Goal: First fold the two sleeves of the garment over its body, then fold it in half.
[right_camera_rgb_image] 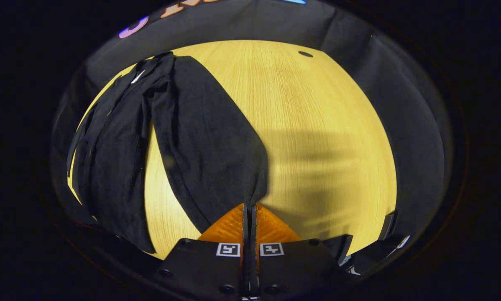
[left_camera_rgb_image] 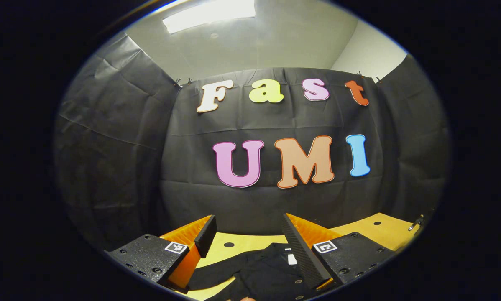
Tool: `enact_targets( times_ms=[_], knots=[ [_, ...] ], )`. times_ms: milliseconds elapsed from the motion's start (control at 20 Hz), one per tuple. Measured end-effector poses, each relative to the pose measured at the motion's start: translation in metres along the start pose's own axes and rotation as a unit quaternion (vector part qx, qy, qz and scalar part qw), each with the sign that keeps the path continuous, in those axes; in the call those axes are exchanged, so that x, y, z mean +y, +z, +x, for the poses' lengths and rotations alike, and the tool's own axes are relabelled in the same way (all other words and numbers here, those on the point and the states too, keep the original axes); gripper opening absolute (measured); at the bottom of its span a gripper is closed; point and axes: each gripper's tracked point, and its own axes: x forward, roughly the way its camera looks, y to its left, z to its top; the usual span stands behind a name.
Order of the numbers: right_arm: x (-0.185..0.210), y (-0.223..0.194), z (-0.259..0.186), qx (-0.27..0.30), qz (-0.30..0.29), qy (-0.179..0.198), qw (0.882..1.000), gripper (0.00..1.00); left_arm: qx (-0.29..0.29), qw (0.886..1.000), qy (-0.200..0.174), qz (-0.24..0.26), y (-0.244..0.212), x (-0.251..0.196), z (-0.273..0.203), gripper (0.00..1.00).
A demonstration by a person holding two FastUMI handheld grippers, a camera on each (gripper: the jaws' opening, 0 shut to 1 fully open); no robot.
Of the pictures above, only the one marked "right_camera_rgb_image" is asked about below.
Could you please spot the black backdrop cloth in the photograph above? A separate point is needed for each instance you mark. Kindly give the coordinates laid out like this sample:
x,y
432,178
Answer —
x,y
254,21

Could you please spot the black button jacket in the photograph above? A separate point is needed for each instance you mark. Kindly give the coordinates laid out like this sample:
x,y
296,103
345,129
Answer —
x,y
208,146

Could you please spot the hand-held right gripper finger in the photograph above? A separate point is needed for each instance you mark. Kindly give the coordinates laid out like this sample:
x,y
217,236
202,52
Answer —
x,y
245,267
254,267

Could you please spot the round black table grommet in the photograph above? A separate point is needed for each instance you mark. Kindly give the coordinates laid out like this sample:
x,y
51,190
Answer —
x,y
305,54

